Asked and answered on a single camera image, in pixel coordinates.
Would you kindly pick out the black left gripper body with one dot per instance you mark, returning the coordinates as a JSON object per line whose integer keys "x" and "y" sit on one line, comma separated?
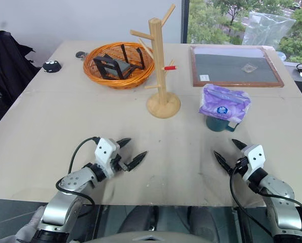
{"x": 118, "y": 163}

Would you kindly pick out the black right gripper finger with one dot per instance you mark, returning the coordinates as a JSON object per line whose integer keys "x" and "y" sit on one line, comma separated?
{"x": 239, "y": 145}
{"x": 223, "y": 162}

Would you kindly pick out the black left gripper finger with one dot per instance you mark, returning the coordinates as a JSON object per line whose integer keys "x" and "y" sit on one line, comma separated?
{"x": 123, "y": 142}
{"x": 137, "y": 160}

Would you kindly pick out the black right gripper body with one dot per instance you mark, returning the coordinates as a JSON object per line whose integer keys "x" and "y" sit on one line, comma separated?
{"x": 241, "y": 165}

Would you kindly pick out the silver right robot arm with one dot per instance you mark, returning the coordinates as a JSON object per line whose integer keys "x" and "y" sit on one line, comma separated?
{"x": 282, "y": 202}

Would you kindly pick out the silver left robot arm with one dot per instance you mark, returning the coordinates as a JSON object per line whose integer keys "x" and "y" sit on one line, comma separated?
{"x": 64, "y": 200}

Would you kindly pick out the teal mug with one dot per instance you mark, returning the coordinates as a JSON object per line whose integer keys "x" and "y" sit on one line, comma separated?
{"x": 216, "y": 124}

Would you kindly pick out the wooden mug tree stand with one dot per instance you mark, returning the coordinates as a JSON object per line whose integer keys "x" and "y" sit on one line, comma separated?
{"x": 157, "y": 76}

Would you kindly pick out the purple tissue pack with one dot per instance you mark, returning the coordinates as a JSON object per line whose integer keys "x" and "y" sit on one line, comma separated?
{"x": 224, "y": 101}

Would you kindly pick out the orange woven basket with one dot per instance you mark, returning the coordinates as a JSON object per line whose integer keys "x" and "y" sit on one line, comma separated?
{"x": 120, "y": 82}

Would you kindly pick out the black stand with grey panel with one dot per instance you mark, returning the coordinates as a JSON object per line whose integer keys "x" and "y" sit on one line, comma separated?
{"x": 112, "y": 66}

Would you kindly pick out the small white label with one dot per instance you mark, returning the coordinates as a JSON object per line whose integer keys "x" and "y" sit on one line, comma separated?
{"x": 204, "y": 77}

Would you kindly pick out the small clear plastic packet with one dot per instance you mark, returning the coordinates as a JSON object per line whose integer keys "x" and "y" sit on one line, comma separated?
{"x": 249, "y": 68}

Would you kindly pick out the wood framed dark board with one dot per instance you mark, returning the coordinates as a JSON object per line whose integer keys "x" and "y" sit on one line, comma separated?
{"x": 231, "y": 63}

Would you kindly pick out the dark key bundle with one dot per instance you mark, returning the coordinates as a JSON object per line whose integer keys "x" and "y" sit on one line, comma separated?
{"x": 80, "y": 55}

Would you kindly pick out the small blue object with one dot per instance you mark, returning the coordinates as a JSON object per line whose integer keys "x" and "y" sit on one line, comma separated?
{"x": 281, "y": 55}

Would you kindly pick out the small black round object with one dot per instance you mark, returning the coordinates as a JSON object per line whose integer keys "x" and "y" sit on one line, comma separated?
{"x": 52, "y": 67}

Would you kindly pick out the white cloth wrap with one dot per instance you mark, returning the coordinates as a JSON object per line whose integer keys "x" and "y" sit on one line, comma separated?
{"x": 24, "y": 225}

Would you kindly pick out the large clear plastic bag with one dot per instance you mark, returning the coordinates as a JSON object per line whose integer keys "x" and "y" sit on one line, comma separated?
{"x": 267, "y": 27}

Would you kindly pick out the black bag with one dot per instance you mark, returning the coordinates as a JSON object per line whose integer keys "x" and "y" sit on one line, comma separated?
{"x": 4, "y": 71}

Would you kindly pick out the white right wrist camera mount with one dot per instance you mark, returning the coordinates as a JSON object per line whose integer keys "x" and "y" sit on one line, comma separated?
{"x": 254, "y": 158}

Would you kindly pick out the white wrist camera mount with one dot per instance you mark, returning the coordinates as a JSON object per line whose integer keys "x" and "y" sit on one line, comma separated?
{"x": 104, "y": 150}
{"x": 254, "y": 158}

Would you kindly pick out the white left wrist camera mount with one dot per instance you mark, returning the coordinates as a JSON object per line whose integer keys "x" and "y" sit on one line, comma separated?
{"x": 104, "y": 150}

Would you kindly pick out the black metal bracket stand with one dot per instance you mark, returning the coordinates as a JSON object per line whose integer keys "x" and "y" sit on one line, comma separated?
{"x": 140, "y": 60}

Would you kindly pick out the dark window frame post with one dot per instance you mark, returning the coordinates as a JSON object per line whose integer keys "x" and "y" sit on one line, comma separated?
{"x": 184, "y": 20}

